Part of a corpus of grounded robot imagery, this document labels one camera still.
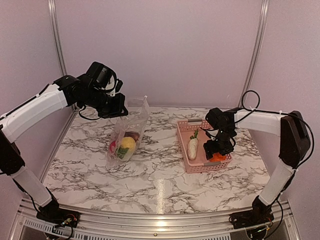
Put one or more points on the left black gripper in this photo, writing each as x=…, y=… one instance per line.
x=117, y=108

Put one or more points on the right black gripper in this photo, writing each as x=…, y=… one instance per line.
x=210, y=149

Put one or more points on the orange tangerine toy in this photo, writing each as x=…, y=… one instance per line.
x=217, y=157

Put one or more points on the clear zip top bag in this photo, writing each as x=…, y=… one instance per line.
x=136, y=120

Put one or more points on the dark maroon eggplant toy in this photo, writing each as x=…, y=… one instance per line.
x=134, y=135

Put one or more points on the dark red fuzzy fruit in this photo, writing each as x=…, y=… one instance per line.
x=113, y=146

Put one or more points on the yellow lemon toy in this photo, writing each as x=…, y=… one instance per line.
x=128, y=144

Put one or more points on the white radish with leaves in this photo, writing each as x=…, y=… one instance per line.
x=124, y=154

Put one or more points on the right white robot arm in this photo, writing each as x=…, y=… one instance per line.
x=294, y=138

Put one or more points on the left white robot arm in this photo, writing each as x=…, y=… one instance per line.
x=17, y=121

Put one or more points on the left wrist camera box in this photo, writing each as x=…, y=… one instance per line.
x=103, y=78

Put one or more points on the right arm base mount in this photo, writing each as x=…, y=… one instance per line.
x=259, y=214

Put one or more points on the front aluminium rail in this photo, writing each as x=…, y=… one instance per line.
x=108, y=225

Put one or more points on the left aluminium frame post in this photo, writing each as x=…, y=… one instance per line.
x=56, y=36

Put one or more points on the aluminium frame post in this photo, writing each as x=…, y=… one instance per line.
x=56, y=36
x=263, y=15

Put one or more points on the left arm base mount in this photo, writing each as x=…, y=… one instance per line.
x=54, y=214

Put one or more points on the right aluminium frame post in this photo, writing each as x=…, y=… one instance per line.
x=263, y=15

